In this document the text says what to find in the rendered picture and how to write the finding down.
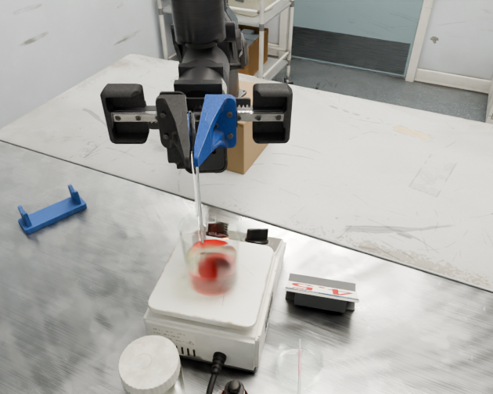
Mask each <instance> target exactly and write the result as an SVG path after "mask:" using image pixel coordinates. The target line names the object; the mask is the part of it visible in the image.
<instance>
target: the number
mask: <svg viewBox="0 0 493 394"><path fill-rule="evenodd" d="M288 287H289V288H298V289H303V290H308V291H313V292H322V293H327V294H332V295H337V296H346V297H351V298H356V296H355V294H354V292H350V291H344V290H339V289H334V288H326V287H321V286H316V285H306V284H301V283H296V282H292V281H290V283H289V285H288Z"/></svg>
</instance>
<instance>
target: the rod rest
mask: <svg viewBox="0 0 493 394"><path fill-rule="evenodd" d="M67 186H68V188H69V191H70V197H69V198H67V199H64V200H62V201H59V202H57V203H54V204H52V205H51V206H47V207H45V208H44V209H41V210H39V211H36V212H34V213H31V214H29V215H28V214H27V212H25V211H24V209H23V207H22V206H21V205H20V206H18V207H17V208H18V210H19V211H20V215H21V217H22V218H20V219H19V220H18V223H19V225H20V226H21V228H22V229H23V231H24V232H25V234H26V235H29V234H31V233H33V232H35V231H38V230H40V229H42V228H44V227H47V226H49V225H50V224H54V223H55V222H57V221H59V220H62V219H64V218H66V217H68V216H71V215H73V214H75V213H77V212H80V211H82V210H84V209H86V208H87V204H86V202H85V201H84V200H83V199H82V197H80V196H79V194H78V191H77V190H74V187H73V185H72V184H69V185H67Z"/></svg>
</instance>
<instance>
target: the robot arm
mask: <svg viewBox="0 0 493 394"><path fill-rule="evenodd" d="M227 2H228V1H227V0H170V3H171V13H172V19H173V24H171V34H172V40H173V45H174V47H175V51H176V54H177V57H178V61H179V64H178V79H177V80H175V81H174V91H161V92H160V94H159V95H158V96H157V98H156V102H155V103H156V105H155V106H147V105H146V101H145V96H144V91H143V86H142V85H141V84H107V85H106V86H105V87H104V89H103V90H102V92H101V93H100V98H101V102H102V105H103V112H104V116H105V119H106V125H107V130H108V133H109V137H110V141H111V142H112V143H114V144H144V143H145V142H146V141H147V138H148V136H149V129H151V130H159V132H160V142H161V144H162V146H163V147H165V148H167V161H168V162H169V163H175V164H176V165H177V169H185V170H186V171H187V172H188V173H190V174H192V173H193V169H192V157H191V148H190V140H189V127H188V118H187V112H188V111H189V110H192V111H193V112H194V118H195V128H196V140H195V145H194V157H193V159H194V167H199V174H203V173H222V172H224V171H225V170H226V168H227V166H228V160H227V148H233V147H235V146H236V128H237V127H238V121H253V123H252V132H253V140H254V142H256V143H258V144H285V143H287V142H288V141H289V140H290V127H291V116H292V105H293V90H292V88H291V87H290V86H289V85H288V84H287V83H257V84H254V86H253V105H252V106H251V100H250V98H248V97H244V95H245V94H246V93H247V91H246V90H243V89H239V72H238V69H242V70H244V67H245V66H247V65H249V60H248V46H247V41H246V40H245V39H244V36H243V33H241V29H239V27H238V19H237V17H236V15H235V14H234V12H233V11H232V10H231V9H230V7H229V5H228V4H227ZM239 105H240V106H239ZM243 105H244V106H243ZM247 105H248V106H247Z"/></svg>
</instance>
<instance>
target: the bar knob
mask: <svg viewBox="0 0 493 394"><path fill-rule="evenodd" d="M268 230H269V229H268V228H248V229H247V233H246V237H245V241H246V242H249V243H254V244H258V245H266V244H268V240H267V238H268Z"/></svg>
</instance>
